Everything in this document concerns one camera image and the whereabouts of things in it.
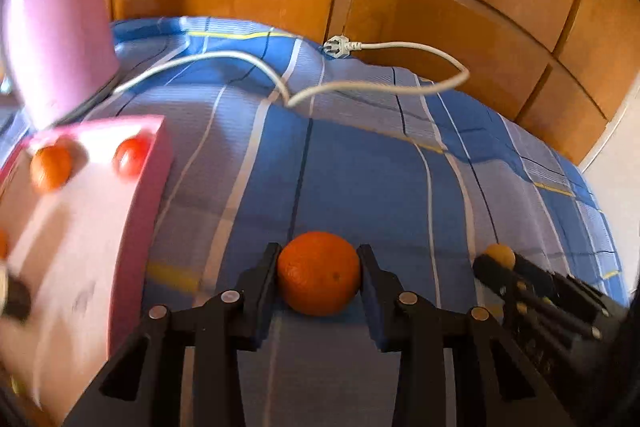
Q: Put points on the blue plaid bedsheet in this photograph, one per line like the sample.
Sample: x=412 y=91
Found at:
x=375 y=177

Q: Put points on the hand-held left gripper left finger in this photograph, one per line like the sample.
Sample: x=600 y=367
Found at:
x=265 y=297

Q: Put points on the red tomato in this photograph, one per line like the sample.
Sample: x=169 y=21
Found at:
x=131 y=158

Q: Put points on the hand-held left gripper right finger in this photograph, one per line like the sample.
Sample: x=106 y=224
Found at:
x=372 y=297

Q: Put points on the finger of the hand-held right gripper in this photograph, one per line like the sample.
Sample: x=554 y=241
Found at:
x=495 y=274
x=560 y=285

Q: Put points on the pink electric kettle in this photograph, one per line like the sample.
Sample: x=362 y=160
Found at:
x=55 y=32

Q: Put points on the grey-topped black cylinder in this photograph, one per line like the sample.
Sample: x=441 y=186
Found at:
x=17 y=299

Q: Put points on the small yellow fruit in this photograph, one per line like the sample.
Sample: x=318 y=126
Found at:
x=501 y=254

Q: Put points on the pink-rimmed white tray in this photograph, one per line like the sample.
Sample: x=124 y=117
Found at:
x=145 y=187

